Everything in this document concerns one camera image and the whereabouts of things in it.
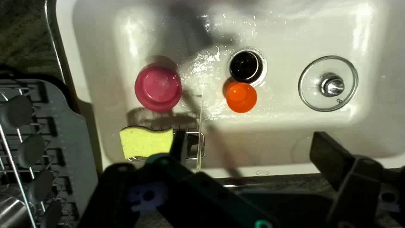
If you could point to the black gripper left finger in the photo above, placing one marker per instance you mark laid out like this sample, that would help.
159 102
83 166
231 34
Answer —
186 198

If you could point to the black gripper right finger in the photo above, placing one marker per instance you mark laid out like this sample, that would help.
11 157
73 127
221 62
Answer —
363 190

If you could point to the clear sponge caddy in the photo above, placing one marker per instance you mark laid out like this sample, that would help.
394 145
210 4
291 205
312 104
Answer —
193 146

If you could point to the yellow sponge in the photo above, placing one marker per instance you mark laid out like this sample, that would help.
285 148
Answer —
146 142

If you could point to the white kitchen sink basin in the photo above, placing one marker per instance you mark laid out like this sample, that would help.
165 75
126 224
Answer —
279 127

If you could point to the pink plastic bowl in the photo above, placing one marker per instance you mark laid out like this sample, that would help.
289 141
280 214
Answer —
159 88

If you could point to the orange plastic cup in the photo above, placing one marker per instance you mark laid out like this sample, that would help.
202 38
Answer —
241 97

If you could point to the grey plastic dish rack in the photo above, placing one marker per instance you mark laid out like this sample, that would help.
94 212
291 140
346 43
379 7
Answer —
64 140

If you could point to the black sink drain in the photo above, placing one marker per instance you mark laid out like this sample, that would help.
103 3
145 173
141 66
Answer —
246 66

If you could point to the shiny metal utensil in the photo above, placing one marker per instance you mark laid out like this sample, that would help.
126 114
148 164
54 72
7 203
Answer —
11 213

